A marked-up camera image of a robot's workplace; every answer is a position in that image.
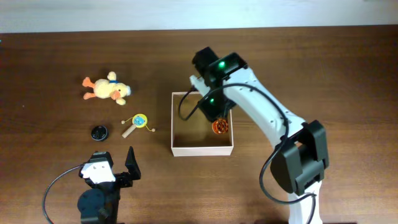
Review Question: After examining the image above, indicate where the orange round toy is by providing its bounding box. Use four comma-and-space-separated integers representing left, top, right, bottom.
211, 119, 229, 134

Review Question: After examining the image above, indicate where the white cardboard box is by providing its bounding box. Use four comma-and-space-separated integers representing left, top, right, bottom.
171, 91, 234, 157

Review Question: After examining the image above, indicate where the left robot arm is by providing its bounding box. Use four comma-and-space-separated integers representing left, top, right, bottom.
77, 147, 141, 224

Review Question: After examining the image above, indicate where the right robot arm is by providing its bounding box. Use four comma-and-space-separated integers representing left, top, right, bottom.
190, 47, 329, 223

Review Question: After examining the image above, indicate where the black round cap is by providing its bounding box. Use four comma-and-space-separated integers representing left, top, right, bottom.
91, 126, 109, 141

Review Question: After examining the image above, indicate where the yellow rattle drum toy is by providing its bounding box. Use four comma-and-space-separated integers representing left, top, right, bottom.
121, 113, 156, 138

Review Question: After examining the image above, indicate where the yellow plush duck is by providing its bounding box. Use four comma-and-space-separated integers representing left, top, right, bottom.
82, 72, 132, 106

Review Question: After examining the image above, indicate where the left black cable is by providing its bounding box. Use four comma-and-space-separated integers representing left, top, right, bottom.
42, 164, 86, 224

